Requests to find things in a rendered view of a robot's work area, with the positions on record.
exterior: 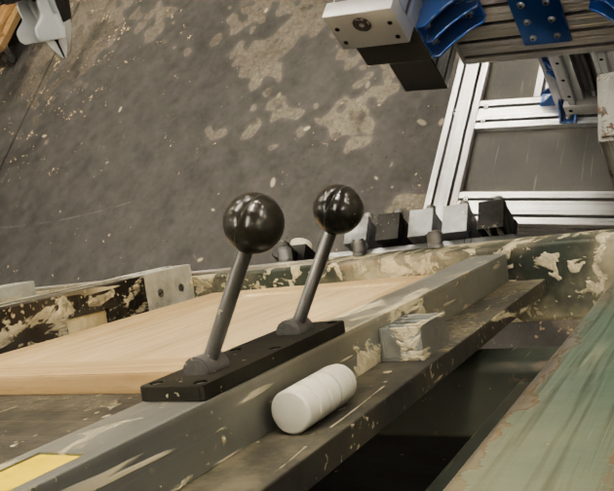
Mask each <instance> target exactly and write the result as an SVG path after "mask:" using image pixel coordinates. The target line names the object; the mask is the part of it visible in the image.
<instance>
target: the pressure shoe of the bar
mask: <svg viewBox="0 0 614 491"><path fill-rule="evenodd" d="M66 321H67V327H68V333H69V334H71V333H75V332H78V331H82V330H85V329H89V328H92V327H96V326H99V325H103V324H106V323H107V318H106V312H105V310H101V311H97V312H93V313H89V314H86V315H83V316H79V317H75V318H72V319H68V320H66Z"/></svg>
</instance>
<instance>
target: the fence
mask: <svg viewBox="0 0 614 491"><path fill-rule="evenodd" d="M508 281H509V273H508V265H507V258H506V253H501V254H490V255H481V256H472V257H470V258H467V259H465V260H463V261H461V262H458V263H456V264H454V265H451V266H449V267H447V268H445V269H442V270H440V271H438V272H436V273H434V274H432V275H430V276H428V277H425V278H423V279H421V280H418V281H416V282H414V283H410V284H408V285H406V286H404V287H401V288H399V289H397V290H395V291H392V292H390V293H388V294H385V295H383V296H381V297H379V298H376V299H374V300H372V301H370V302H367V303H365V304H363V305H362V306H359V307H357V308H355V309H352V310H350V311H348V312H346V313H343V314H341V315H339V316H337V317H334V318H332V319H330V320H328V321H344V326H345V332H343V333H341V334H339V335H337V336H335V337H333V338H331V339H329V340H327V341H325V342H324V343H322V344H320V345H318V346H316V347H314V348H312V349H310V350H308V351H306V352H304V353H302V354H300V355H298V356H296V357H294V358H292V359H288V360H286V361H284V362H282V363H280V364H278V365H276V366H274V367H272V368H270V369H268V370H266V371H264V372H262V373H260V374H258V375H256V376H254V377H252V378H250V379H248V380H247V381H245V382H243V383H241V384H239V385H237V386H235V387H233V388H231V389H229V390H227V391H224V392H222V393H220V394H218V395H216V396H214V397H211V398H209V399H207V400H204V401H143V402H141V403H139V404H136V405H134V406H132V407H129V408H127V409H125V410H123V411H120V412H118V413H116V414H114V415H111V416H109V417H107V418H104V419H102V420H100V421H98V422H95V423H93V424H91V425H89V426H87V427H85V428H83V429H81V430H78V431H76V432H74V433H71V434H68V435H66V436H63V437H61V438H59V439H57V440H54V441H52V442H50V443H48V444H45V445H43V446H41V447H38V448H36V449H34V450H32V451H29V452H27V453H25V454H23V455H20V456H18V457H16V458H15V459H12V460H10V461H8V462H5V463H3V464H1V465H0V472H2V471H4V470H7V469H9V468H11V467H13V466H16V465H18V464H20V463H22V462H24V461H27V460H29V459H31V458H33V457H35V456H38V455H40V454H41V455H65V456H80V457H78V458H76V459H74V460H71V461H69V462H67V463H65V464H63V465H61V466H59V467H57V468H55V469H53V470H51V471H49V472H46V473H43V474H41V475H39V476H37V477H35V478H33V479H31V480H29V481H27V482H25V483H24V484H22V485H20V486H18V487H15V488H13V489H11V490H9V491H177V490H178V489H180V488H181V487H183V486H185V485H186V484H188V483H189V482H191V481H193V480H194V479H196V478H197V477H199V476H200V475H202V474H204V473H205V472H207V471H209V470H211V469H212V468H214V467H215V466H217V465H218V464H220V463H222V462H223V461H225V460H226V459H228V458H230V457H231V456H233V455H234V454H236V453H237V452H239V451H241V450H242V449H244V448H245V447H247V446H249V445H250V444H252V443H253V442H255V441H256V440H258V439H260V438H261V437H263V436H264V435H266V434H268V433H270V432H271V431H273V430H275V429H276V428H278V425H277V424H276V422H275V421H274V418H273V416H272V409H271V407H272V401H273V399H274V397H275V396H276V394H278V393H279V392H281V391H283V390H284V389H286V388H288V387H290V386H292V385H293V384H295V383H297V382H299V381H301V380H302V379H304V378H306V377H308V376H310V375H311V374H313V373H315V372H317V371H319V370H320V369H322V368H324V367H326V366H328V365H333V364H343V365H345V366H347V367H348V368H350V370H351V371H352V372H353V373H354V375H355V377H356V378H357V377H358V376H360V375H361V374H363V373H364V372H366V371H368V370H369V369H371V368H372V367H373V366H375V365H376V364H378V363H379V362H381V361H382V356H381V347H380V338H379V328H381V327H383V326H384V325H386V324H388V323H390V322H392V321H395V320H397V319H399V318H400V317H402V316H404V315H406V314H409V315H414V314H431V313H442V312H444V313H445V319H446V320H449V319H450V318H452V317H453V316H455V315H457V314H458V313H460V312H461V311H463V310H464V309H466V308H468V307H469V306H471V305H472V304H474V303H476V302H477V301H479V300H480V299H482V298H483V297H484V296H486V295H487V294H489V293H490V292H492V291H494V290H495V289H497V288H498V287H500V286H501V285H503V284H505V283H507V282H508Z"/></svg>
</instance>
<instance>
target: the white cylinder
mask: <svg viewBox="0 0 614 491"><path fill-rule="evenodd" d="M356 388H357V381H356V377H355V375H354V373H353V372H352V371H351V370H350V368H348V367H347V366H345V365H343V364H333V365H328V366H326V367H324V368H322V369H320V370H319V371H317V372H315V373H313V374H311V375H310V376H308V377H306V378H304V379H302V380H301V381H299V382H297V383H295V384H293V385H292V386H290V387H288V388H286V389H284V390H283V391H281V392H279V393H278V394H276V396H275V397H274V399H273V401H272V407H271V409H272V416H273V418H274V421H275V422H276V424H277V425H278V427H279V428H280V429H282V430H283V431H284V432H286V433H288V434H301V433H303V432H304V431H306V430H307V429H309V428H310V427H312V426H313V425H314V424H316V423H317V422H319V421H320V420H322V419H323V418H325V416H327V415H328V414H330V413H331V412H333V411H334V410H335V409H337V408H338V407H340V406H341V405H343V404H344V403H346V402H347V401H348V400H349V399H350V398H351V397H352V396H353V395H354V393H355V391H356Z"/></svg>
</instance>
